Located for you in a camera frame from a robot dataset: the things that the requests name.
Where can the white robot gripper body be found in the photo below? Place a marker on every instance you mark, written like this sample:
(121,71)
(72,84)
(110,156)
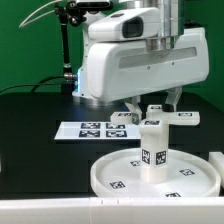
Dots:
(120,70)

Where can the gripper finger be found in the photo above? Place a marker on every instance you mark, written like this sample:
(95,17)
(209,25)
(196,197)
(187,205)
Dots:
(173,96)
(132,104)

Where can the white cross-shaped table base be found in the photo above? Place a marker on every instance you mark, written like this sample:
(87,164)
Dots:
(157,121)

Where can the white round table top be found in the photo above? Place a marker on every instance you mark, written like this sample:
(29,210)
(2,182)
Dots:
(138,173)

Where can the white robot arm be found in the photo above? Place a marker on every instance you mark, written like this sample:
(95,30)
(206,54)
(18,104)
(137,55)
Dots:
(171,28)

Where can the white marker sheet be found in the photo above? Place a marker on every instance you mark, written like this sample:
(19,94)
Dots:
(96,130)

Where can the white block at right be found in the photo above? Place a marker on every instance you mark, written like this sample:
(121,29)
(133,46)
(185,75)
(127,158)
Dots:
(216,159)

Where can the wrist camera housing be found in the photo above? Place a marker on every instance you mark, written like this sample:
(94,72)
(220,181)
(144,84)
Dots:
(124,25)

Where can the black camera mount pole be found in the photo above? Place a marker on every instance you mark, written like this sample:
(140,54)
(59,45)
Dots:
(68,14)

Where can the white front rail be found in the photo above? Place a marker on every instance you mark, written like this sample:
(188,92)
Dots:
(113,211)

